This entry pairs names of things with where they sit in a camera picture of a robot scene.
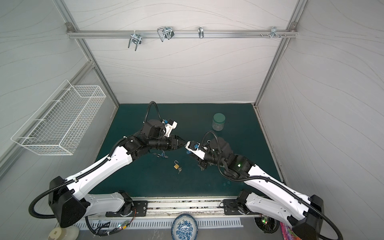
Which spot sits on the metal bracket clamp right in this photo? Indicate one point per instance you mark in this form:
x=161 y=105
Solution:
x=274 y=33

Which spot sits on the blue white patterned plate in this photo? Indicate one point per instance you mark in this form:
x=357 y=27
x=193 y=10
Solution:
x=184 y=227

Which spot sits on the brass padlock with keys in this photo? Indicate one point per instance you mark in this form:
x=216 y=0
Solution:
x=177 y=167

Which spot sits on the metal U-bolt clamp middle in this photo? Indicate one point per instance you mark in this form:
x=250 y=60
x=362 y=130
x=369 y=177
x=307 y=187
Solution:
x=165 y=33

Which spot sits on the small blue padlock left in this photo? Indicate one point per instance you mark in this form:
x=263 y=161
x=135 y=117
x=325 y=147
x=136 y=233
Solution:
x=162 y=155

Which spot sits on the white wire basket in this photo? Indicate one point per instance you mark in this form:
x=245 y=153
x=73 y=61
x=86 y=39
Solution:
x=57 y=127

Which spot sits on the metal U-bolt clamp left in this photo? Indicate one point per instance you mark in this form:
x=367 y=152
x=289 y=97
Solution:
x=135 y=40

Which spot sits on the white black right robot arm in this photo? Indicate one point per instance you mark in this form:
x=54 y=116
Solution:
x=298 y=211

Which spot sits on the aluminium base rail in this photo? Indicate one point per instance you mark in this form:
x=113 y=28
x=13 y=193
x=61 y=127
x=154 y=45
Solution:
x=198 y=207

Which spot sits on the white slotted cable duct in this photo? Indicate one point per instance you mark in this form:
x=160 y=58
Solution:
x=146 y=224

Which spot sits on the metal hook clamp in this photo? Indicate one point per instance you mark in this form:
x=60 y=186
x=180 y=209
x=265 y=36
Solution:
x=201 y=32

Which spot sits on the metal u-bolt clamp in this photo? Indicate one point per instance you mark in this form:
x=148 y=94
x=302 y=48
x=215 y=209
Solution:
x=165 y=33
x=135 y=40

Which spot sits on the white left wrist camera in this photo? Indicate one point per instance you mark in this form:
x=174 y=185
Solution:
x=169 y=126

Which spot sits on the clear jar green lid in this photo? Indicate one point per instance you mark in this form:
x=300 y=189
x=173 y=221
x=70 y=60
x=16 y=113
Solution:
x=218 y=121

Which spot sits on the aluminium top crossbar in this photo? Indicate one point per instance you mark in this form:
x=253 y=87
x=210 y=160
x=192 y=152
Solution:
x=74 y=33

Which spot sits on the pink Fox's candy bag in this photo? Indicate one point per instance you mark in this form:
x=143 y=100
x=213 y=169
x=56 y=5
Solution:
x=288 y=233

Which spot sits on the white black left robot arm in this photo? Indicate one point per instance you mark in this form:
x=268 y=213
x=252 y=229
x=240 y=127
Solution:
x=71 y=200

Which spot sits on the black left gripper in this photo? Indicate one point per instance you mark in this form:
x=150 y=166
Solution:
x=173 y=142

